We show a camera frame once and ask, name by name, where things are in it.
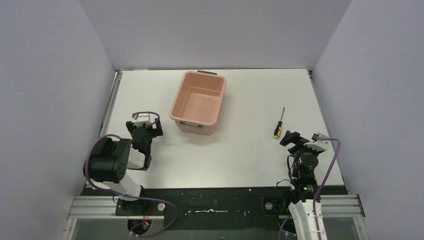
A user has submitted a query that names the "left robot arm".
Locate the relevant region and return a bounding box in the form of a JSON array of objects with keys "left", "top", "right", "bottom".
[{"left": 82, "top": 117, "right": 164, "bottom": 215}]

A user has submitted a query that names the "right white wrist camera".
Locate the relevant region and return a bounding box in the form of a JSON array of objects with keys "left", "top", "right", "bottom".
[{"left": 303, "top": 132, "right": 330, "bottom": 152}]

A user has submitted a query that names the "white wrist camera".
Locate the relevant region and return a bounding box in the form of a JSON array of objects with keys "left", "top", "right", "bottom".
[
  {"left": 131, "top": 112, "right": 151, "bottom": 127},
  {"left": 303, "top": 132, "right": 330, "bottom": 152}
]

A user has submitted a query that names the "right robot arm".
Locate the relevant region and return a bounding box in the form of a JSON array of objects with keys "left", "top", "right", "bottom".
[{"left": 280, "top": 130, "right": 328, "bottom": 240}]

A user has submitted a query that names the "pink plastic bin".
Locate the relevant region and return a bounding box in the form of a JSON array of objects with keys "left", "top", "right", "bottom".
[{"left": 169, "top": 70, "right": 227, "bottom": 136}]

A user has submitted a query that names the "aluminium rail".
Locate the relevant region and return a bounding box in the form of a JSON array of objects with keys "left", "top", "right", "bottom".
[
  {"left": 98, "top": 70, "right": 123, "bottom": 137},
  {"left": 67, "top": 195, "right": 365, "bottom": 220}
]

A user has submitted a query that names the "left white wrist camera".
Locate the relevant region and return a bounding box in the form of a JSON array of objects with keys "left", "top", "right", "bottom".
[{"left": 131, "top": 112, "right": 151, "bottom": 127}]

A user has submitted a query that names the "aluminium front rail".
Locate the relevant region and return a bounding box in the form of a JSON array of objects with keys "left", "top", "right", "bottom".
[{"left": 67, "top": 195, "right": 365, "bottom": 220}]

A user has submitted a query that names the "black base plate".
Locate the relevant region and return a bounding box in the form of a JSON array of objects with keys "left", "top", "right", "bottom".
[{"left": 81, "top": 185, "right": 349, "bottom": 232}]

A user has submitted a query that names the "left side aluminium rail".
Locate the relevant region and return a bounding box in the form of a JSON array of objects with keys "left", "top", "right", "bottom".
[{"left": 98, "top": 70, "right": 123, "bottom": 137}]

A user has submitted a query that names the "yellow black screwdriver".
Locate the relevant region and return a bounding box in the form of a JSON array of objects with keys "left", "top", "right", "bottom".
[{"left": 273, "top": 107, "right": 286, "bottom": 139}]

